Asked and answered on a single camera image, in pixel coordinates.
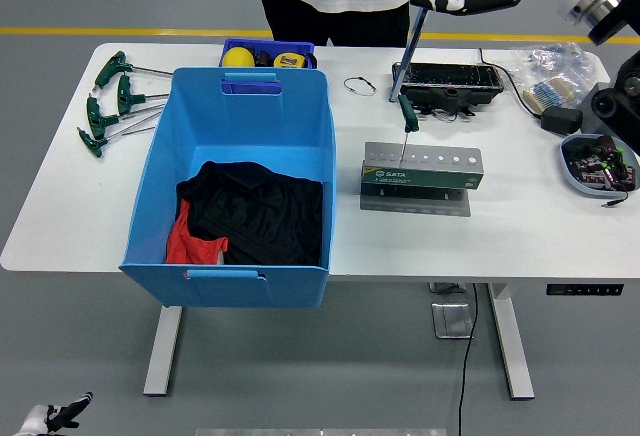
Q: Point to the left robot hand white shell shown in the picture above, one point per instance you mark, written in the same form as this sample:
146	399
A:
62	416

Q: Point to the green grey metal wrench holder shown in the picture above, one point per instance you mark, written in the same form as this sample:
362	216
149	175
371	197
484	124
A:
420	178

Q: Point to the large light blue plastic box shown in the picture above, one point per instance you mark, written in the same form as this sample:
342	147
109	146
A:
240	121

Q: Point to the small dark blue bin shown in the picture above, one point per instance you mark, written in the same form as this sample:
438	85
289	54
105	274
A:
270	45

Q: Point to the clear plastic bag of parts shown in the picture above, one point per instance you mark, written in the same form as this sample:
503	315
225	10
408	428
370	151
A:
555	63

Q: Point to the yellow tape measure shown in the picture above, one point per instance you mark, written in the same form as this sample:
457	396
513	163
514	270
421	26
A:
289	61

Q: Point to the dark brown small item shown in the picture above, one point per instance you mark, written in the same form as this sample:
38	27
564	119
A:
263	59

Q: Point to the yellow ball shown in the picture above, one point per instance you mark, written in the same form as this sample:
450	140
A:
238	58

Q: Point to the taped resistor strips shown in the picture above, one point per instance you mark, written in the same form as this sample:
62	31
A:
550	93

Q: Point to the white table leg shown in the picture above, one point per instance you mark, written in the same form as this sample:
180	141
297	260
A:
162	351
510	341

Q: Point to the black electronics case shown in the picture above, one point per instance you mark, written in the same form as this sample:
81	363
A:
450	76

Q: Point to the black power adapter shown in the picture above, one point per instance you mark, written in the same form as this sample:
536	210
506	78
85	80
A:
562	121

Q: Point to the pile of small electronic parts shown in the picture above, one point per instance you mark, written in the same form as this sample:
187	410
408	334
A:
597	166

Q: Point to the light blue round tray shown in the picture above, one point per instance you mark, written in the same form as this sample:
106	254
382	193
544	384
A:
570	176

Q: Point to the red cloth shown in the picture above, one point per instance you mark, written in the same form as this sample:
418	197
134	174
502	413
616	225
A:
187	248

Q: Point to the black cloth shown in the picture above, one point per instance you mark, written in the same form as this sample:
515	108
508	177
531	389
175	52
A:
260	211

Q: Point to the black table control panel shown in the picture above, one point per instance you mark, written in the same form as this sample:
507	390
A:
585	289

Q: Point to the square metal floor plate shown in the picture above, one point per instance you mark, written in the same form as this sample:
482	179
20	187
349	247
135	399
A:
452	321

